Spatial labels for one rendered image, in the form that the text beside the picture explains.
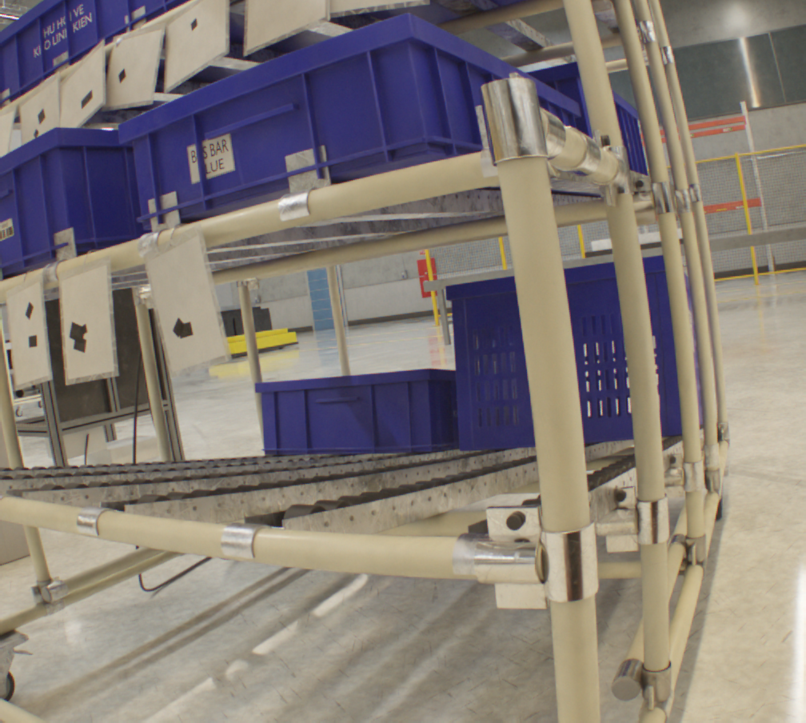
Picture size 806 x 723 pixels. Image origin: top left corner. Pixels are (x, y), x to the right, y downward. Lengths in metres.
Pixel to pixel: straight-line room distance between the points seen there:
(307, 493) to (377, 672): 0.46
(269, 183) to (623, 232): 0.33
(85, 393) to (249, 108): 2.41
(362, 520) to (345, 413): 1.02
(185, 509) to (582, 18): 0.62
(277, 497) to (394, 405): 0.77
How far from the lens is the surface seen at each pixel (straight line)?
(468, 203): 0.95
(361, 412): 1.64
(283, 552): 0.53
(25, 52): 1.37
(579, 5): 0.74
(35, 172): 1.00
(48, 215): 0.96
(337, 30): 1.20
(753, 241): 7.72
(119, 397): 3.15
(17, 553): 2.34
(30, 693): 1.45
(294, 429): 1.75
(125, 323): 3.20
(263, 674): 1.33
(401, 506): 0.72
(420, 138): 0.61
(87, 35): 1.22
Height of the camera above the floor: 0.62
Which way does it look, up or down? 1 degrees down
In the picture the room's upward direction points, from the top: 8 degrees counter-clockwise
